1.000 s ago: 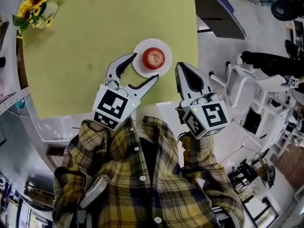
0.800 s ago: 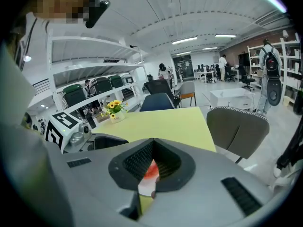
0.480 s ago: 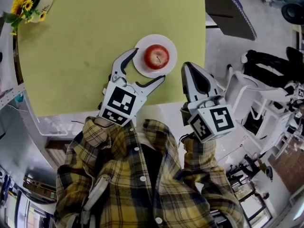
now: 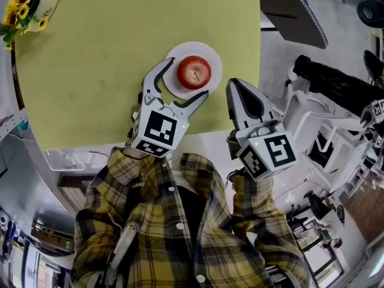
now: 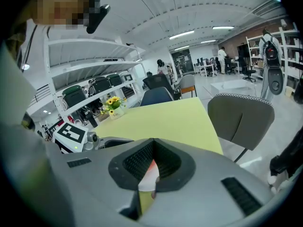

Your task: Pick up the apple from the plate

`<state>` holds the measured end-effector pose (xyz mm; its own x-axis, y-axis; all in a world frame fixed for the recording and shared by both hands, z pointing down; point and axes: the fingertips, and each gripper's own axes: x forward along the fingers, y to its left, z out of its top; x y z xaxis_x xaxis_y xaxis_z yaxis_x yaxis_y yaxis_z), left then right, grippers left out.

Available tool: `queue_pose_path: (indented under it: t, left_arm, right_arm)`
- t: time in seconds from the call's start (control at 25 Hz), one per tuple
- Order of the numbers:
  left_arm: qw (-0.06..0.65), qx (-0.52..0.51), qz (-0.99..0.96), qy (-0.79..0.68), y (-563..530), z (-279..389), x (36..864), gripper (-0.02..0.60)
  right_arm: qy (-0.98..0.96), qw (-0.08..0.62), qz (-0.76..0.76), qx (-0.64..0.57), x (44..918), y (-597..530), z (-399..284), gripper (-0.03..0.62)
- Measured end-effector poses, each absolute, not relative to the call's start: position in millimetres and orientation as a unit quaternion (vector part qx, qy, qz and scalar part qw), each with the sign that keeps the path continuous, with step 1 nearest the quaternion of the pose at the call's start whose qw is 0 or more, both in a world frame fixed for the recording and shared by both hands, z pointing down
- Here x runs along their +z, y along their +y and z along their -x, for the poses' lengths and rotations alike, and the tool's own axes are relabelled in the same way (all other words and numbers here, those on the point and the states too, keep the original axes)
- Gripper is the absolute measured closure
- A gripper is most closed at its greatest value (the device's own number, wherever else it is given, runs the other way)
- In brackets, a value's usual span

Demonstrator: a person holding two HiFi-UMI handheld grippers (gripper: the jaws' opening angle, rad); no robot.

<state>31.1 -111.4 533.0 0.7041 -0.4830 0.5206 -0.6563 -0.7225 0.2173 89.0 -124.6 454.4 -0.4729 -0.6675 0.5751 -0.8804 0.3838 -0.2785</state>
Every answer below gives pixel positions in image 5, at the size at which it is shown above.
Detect black office chair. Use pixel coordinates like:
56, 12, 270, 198
143, 74, 176, 96

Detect white metal shelf rack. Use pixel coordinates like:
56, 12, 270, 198
44, 38, 146, 129
245, 20, 303, 96

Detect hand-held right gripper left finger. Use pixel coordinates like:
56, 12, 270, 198
46, 138, 155, 227

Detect black head-worn camera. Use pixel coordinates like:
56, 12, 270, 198
86, 0, 111, 35

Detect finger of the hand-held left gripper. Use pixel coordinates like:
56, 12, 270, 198
98, 137, 135, 149

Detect dark green equipment case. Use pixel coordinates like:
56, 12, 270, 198
62, 85, 88, 109

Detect sunflowers in white pot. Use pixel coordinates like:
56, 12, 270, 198
100, 96, 128, 121

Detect dark blue chair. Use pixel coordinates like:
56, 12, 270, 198
140, 87, 175, 107

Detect grey upholstered chair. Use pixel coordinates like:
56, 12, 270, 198
207, 93, 276, 163

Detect white plate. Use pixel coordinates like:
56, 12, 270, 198
138, 168, 160, 192

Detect black jacket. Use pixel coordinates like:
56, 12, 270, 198
269, 130, 303, 177

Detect white boxy device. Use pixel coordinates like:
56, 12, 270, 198
119, 71, 134, 83

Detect yellow tablecloth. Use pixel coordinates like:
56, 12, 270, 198
92, 97, 224, 216

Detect grey chair with orange legs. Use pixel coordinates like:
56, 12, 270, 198
176, 74, 197, 99

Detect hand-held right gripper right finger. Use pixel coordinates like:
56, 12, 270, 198
141, 138, 273, 222

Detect person's head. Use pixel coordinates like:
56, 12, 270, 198
33, 0, 101, 31

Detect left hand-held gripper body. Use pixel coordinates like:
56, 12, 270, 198
52, 122, 100, 155

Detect black equipment case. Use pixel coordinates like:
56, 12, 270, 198
91, 76, 112, 95
106, 73, 123, 87

